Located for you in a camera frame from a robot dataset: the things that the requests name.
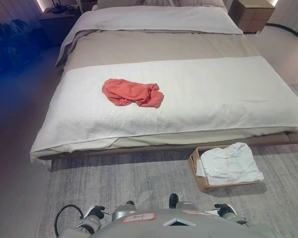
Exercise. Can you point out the silver robot torso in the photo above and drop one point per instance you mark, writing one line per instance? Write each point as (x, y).
(176, 230)

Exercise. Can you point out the cardboard basket box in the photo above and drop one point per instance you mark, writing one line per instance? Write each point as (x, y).
(201, 184)

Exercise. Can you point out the silver robot leg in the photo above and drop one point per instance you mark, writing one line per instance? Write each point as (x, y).
(124, 210)
(182, 205)

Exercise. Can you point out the orange cloth garment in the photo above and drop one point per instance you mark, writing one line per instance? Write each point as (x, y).
(129, 91)

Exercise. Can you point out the silver robot left leg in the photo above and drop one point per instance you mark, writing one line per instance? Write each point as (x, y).
(124, 210)

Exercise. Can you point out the silver robot right leg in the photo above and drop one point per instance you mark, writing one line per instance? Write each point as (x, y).
(182, 205)

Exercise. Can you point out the white cloth garment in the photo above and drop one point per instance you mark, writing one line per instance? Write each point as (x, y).
(228, 163)

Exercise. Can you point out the white textured blanket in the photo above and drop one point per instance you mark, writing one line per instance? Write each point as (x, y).
(201, 99)

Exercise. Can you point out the dark nightstand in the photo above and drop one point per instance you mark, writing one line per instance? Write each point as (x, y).
(54, 24)

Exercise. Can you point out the black object on nightstand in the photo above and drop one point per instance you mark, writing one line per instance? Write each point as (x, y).
(56, 8)

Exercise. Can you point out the beige duvet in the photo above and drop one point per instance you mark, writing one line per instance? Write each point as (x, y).
(151, 47)

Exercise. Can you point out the light wooden nightstand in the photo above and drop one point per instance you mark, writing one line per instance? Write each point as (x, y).
(250, 17)

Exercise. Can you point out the dark bags pile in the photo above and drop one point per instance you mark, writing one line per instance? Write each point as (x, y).
(12, 47)

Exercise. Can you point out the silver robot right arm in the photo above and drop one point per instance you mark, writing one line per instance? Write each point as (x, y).
(236, 217)

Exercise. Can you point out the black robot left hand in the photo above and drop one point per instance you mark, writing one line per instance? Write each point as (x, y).
(98, 211)

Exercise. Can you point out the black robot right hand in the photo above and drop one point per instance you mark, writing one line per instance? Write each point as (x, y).
(221, 209)

